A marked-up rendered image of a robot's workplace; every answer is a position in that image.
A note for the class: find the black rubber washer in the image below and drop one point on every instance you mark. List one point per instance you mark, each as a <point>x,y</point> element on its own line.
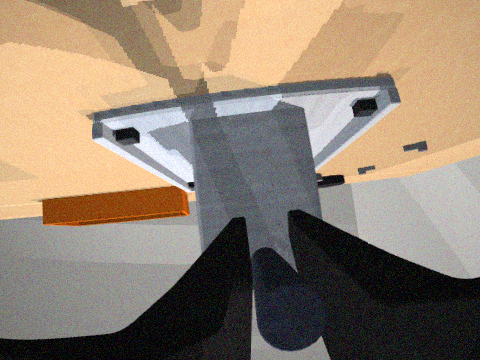
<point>331,181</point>

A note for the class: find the small grey metal bolt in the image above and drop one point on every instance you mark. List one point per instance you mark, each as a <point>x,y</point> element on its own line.
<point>363,169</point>
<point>421,147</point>

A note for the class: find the orange rectangular tray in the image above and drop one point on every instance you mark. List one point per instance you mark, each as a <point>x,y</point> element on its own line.
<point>105,208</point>

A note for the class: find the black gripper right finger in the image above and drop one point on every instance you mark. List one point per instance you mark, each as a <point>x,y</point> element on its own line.
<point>380,306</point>

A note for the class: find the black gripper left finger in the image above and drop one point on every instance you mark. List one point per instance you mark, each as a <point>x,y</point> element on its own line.
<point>206,315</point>

